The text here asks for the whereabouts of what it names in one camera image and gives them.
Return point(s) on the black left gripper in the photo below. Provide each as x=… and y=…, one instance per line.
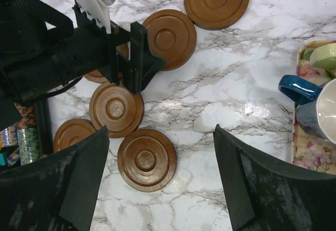
x=42, y=50

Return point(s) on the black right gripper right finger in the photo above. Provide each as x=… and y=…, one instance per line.
x=263, y=192

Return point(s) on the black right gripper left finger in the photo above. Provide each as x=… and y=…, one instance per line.
x=58, y=192

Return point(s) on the brown wooden coaster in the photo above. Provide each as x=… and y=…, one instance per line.
x=116, y=108
x=147, y=160
x=96, y=76
x=215, y=14
x=71, y=132
x=172, y=36

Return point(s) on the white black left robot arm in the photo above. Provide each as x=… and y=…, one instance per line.
x=44, y=53

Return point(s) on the black poker chip case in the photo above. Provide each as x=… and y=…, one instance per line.
x=29, y=139

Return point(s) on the floral serving tray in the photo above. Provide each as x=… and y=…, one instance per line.
x=309, y=151

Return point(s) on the teal rectangular block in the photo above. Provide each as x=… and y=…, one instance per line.
x=4, y=159

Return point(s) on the dark blue mug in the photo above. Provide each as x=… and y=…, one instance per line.
x=315, y=111

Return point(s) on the light green mug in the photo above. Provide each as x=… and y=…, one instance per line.
x=324, y=57

